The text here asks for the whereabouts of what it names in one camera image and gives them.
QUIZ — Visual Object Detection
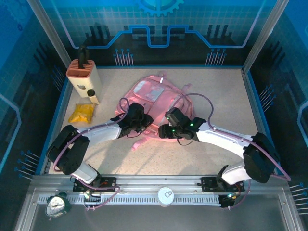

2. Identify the pink student backpack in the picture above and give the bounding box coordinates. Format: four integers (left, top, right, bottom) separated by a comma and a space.
115, 71, 195, 152

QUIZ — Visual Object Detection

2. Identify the yellow snack bag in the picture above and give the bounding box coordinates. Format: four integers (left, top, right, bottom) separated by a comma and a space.
68, 103, 97, 125

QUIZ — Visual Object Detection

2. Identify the silver tin can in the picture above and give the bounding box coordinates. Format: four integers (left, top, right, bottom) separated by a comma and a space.
157, 186, 175, 207

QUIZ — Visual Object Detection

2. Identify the cream knife block orange top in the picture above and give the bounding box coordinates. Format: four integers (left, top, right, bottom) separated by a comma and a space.
66, 59, 99, 99

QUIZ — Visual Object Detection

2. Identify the small black controller board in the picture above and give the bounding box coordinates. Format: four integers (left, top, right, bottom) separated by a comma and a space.
220, 193, 239, 209
83, 190, 102, 205

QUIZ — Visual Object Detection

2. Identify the grey aluminium front platform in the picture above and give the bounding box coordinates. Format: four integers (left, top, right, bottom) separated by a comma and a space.
14, 174, 305, 231

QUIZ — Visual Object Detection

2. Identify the green alarm clock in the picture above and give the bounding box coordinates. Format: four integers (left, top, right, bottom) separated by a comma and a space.
45, 191, 72, 221

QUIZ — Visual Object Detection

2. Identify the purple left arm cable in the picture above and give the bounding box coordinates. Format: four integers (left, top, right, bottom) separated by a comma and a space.
52, 97, 130, 211

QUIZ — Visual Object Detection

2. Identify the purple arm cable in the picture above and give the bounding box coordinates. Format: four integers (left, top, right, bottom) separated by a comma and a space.
178, 93, 292, 210
52, 97, 130, 211

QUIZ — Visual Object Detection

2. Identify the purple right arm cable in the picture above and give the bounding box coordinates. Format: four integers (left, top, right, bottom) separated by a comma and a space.
178, 93, 292, 210

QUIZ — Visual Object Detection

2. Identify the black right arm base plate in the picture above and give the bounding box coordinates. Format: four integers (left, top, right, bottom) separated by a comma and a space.
201, 177, 245, 193

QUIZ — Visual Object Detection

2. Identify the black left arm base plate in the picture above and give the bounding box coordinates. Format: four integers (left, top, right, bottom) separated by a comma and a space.
73, 177, 117, 193

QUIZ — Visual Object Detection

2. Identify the slotted aluminium rail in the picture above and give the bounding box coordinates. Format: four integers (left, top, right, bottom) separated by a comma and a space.
37, 194, 223, 205

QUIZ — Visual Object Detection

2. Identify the black knife handle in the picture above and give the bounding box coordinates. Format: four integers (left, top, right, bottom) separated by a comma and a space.
77, 45, 89, 69

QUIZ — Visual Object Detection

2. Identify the aluminium frame post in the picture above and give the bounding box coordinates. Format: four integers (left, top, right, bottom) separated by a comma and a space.
26, 0, 73, 70
242, 0, 289, 73

